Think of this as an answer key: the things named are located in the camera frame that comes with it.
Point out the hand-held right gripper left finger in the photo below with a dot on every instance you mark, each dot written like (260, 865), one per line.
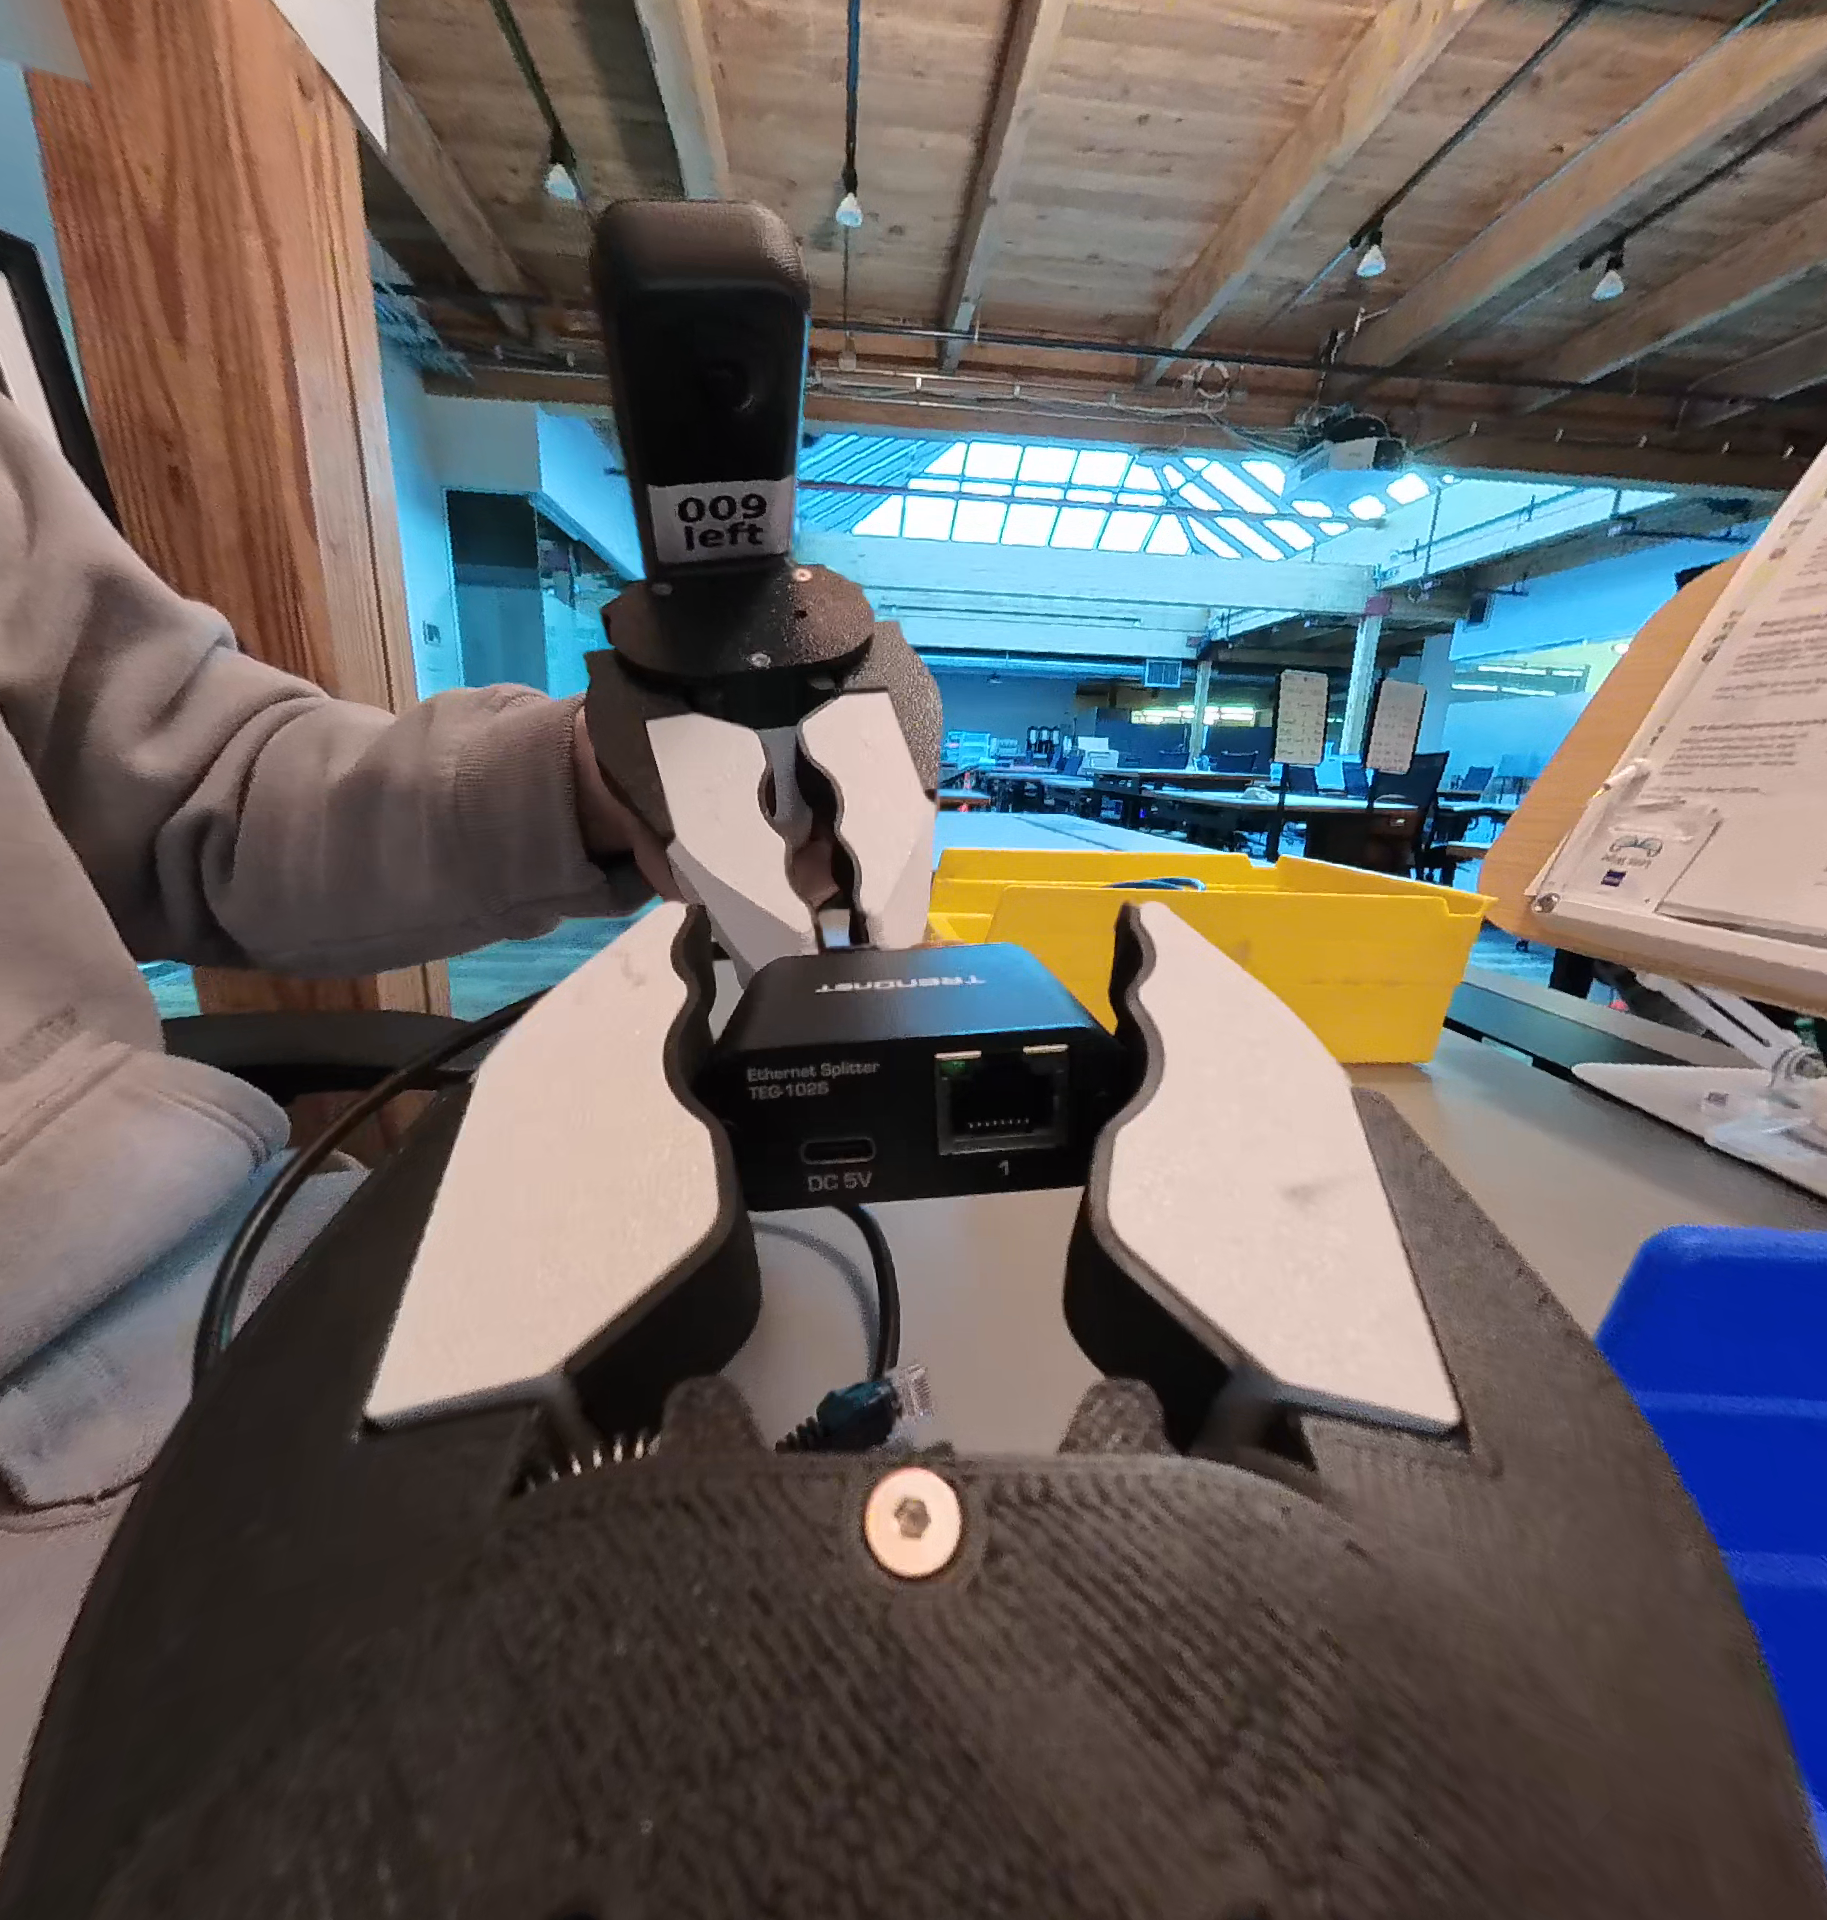
(554, 1200)

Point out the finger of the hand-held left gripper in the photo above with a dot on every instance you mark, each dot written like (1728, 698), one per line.
(711, 811)
(884, 811)

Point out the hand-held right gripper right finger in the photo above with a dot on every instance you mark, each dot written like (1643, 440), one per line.
(1260, 1200)

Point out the black ethernet splitter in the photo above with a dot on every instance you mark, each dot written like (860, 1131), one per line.
(854, 1035)

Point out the person's left forearm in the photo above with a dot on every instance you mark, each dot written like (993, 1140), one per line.
(405, 811)

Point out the grey desk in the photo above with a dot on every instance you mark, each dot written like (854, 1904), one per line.
(1514, 1184)

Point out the person's left hand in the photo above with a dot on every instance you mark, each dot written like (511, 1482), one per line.
(622, 847)

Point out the yellow plastic bin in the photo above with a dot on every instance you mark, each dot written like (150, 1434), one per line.
(962, 899)
(1274, 960)

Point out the skylight window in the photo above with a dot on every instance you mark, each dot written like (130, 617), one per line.
(1065, 501)

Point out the long wooden table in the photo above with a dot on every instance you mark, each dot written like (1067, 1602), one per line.
(1243, 811)

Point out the tan notice board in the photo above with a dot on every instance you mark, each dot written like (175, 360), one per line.
(1302, 718)
(1395, 727)

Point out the black mesh chair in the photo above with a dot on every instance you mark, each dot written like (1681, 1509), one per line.
(1411, 793)

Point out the white stand base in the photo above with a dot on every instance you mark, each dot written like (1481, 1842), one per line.
(1679, 1087)

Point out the wooden pillar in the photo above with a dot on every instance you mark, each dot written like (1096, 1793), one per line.
(222, 374)

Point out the person in grey hoodie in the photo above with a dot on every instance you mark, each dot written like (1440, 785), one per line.
(73, 1049)

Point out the blue plastic bin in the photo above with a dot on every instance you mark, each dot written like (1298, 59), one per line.
(1755, 1424)

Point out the tan document holder board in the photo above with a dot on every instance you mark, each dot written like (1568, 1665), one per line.
(1589, 749)

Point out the person's light trousers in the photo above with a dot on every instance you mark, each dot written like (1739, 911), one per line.
(14, 1648)

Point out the printed paper sheets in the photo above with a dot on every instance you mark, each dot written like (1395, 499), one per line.
(1783, 720)

